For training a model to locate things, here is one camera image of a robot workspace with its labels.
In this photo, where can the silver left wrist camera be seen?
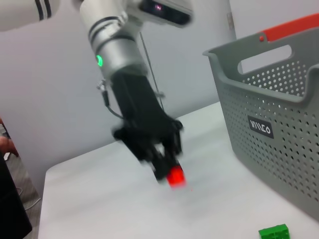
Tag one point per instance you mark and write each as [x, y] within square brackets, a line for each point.
[164, 10]

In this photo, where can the green stepped toy brick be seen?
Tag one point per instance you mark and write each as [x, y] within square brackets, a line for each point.
[274, 231]

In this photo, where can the orange-red bar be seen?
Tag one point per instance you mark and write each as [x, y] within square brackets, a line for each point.
[291, 28]

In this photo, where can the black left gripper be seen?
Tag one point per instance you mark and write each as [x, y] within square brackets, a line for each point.
[142, 112]

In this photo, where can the black cabinet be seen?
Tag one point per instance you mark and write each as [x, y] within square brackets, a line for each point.
[10, 199]

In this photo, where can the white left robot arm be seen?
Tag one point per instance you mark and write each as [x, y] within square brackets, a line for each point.
[117, 49]

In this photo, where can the small red toy brick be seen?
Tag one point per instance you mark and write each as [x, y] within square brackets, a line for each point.
[175, 178]

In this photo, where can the metal door hinge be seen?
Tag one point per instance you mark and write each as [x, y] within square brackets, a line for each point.
[229, 21]

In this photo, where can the grey perforated storage bin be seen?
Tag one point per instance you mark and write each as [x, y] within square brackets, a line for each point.
[274, 124]

